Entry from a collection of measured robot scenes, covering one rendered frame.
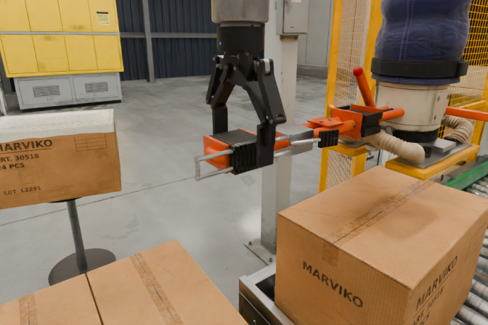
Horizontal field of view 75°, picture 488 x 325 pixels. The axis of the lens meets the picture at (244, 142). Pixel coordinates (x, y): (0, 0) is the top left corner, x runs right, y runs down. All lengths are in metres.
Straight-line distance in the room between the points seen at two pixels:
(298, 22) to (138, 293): 1.50
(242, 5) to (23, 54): 7.32
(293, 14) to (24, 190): 1.68
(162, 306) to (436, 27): 1.20
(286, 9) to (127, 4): 9.77
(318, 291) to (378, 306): 0.19
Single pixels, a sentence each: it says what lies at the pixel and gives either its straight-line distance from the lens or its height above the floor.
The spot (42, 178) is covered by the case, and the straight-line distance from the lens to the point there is 1.95.
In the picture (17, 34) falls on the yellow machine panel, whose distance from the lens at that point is 7.73.
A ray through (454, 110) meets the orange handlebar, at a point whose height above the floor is 1.27.
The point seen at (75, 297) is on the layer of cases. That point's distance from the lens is 1.44.
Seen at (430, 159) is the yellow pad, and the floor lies 1.16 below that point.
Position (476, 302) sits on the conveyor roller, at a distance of 1.53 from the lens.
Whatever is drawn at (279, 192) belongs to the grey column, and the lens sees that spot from 2.11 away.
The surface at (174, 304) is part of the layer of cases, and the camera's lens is 1.30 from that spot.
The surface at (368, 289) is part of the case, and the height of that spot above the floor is 0.88.
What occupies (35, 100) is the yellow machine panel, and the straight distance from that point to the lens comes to 7.86.
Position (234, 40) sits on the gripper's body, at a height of 1.45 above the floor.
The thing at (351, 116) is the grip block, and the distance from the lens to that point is 0.76.
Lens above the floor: 1.45
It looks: 18 degrees down
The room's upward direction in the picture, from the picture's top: straight up
